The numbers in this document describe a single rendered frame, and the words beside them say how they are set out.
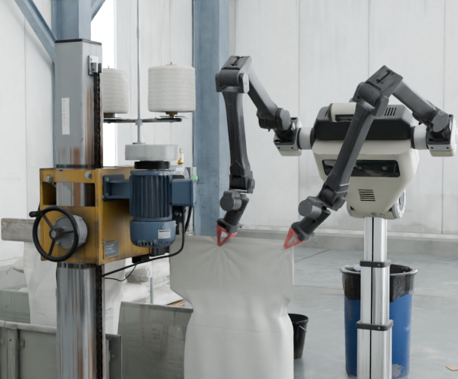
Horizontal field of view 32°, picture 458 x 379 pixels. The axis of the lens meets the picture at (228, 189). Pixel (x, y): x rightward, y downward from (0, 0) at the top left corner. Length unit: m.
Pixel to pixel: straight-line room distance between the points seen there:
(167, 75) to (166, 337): 1.23
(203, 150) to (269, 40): 1.85
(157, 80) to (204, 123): 8.96
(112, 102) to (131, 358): 1.23
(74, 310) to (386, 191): 1.27
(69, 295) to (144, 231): 0.34
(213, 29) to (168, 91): 9.02
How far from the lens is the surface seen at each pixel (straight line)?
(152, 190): 2.58
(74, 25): 8.97
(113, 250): 2.70
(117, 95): 2.86
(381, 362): 3.34
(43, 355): 3.15
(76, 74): 2.67
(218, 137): 11.40
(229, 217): 2.86
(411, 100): 2.71
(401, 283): 4.95
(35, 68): 8.76
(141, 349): 3.53
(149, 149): 2.56
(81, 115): 2.65
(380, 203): 3.19
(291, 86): 11.40
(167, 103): 2.70
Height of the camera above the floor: 1.41
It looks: 3 degrees down
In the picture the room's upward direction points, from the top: straight up
